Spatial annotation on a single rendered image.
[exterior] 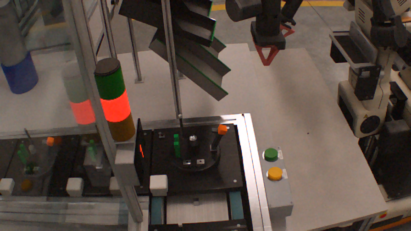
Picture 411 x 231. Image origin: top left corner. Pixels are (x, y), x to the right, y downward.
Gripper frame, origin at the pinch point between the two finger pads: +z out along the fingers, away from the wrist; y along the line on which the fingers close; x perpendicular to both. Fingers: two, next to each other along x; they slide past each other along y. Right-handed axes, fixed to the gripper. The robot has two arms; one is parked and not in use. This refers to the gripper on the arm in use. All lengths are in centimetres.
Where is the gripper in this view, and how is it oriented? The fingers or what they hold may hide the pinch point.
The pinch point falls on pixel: (266, 62)
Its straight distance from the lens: 91.7
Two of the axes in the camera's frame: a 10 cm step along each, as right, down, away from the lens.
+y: 0.6, 6.7, -7.4
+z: 0.5, 7.4, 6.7
